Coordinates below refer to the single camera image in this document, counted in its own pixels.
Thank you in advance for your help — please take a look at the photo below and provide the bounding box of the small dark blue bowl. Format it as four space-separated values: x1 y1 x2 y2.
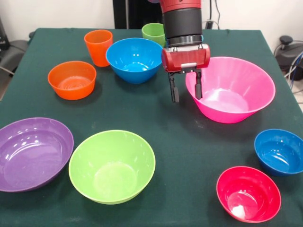
254 129 303 176

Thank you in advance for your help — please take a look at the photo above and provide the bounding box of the red bowl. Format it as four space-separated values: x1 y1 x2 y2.
216 166 282 224

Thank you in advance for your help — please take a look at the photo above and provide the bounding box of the green bowl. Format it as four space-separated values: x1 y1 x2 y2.
68 130 156 205

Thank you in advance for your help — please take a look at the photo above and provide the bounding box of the orange bowl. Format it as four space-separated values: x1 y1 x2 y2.
47 61 97 101

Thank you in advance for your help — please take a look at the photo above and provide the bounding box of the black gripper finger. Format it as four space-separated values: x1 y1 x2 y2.
194 70 203 100
167 71 180 103

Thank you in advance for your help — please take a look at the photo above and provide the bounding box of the purple bowl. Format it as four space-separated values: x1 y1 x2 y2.
0 117 75 192

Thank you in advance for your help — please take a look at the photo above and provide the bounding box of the black floor stand base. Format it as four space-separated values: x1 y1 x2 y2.
0 17 30 74
274 35 303 71

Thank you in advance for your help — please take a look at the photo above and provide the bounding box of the green cup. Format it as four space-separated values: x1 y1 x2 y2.
141 23 166 47

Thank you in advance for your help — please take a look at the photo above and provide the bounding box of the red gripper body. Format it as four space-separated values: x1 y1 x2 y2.
161 44 211 73

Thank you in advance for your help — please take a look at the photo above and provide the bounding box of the large pink bowl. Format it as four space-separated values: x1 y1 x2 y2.
185 56 276 124

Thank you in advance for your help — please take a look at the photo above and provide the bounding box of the orange cup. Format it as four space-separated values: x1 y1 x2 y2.
84 29 114 68

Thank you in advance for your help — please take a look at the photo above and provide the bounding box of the large light blue bowl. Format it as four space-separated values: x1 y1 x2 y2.
106 37 166 84

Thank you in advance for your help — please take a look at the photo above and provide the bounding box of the dark green tablecloth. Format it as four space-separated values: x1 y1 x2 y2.
0 27 303 227

